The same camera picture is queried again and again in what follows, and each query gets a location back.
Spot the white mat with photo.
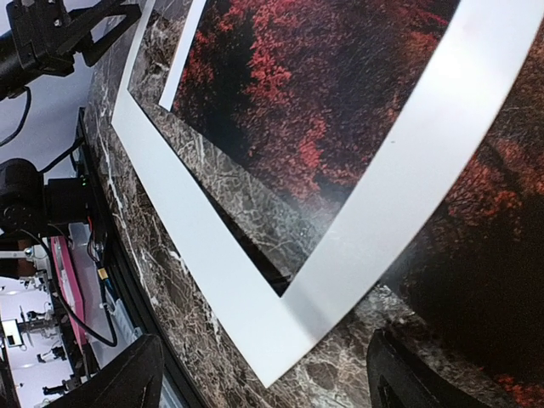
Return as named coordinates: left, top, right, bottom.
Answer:
left=111, top=1, right=543, bottom=386

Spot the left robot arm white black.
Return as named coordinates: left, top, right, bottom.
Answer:
left=1, top=1, right=142, bottom=236

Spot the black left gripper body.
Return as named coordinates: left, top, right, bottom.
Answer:
left=1, top=1, right=72, bottom=99

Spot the white backing sheet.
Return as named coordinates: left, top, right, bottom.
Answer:
left=168, top=1, right=543, bottom=407

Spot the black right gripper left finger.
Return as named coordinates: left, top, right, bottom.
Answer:
left=50, top=334, right=164, bottom=408

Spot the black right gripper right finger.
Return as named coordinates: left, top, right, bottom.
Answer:
left=366, top=329, right=497, bottom=407

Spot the black front rail base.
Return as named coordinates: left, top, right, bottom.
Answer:
left=76, top=107, right=202, bottom=407

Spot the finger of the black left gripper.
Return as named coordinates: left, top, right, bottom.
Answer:
left=54, top=0, right=144, bottom=68

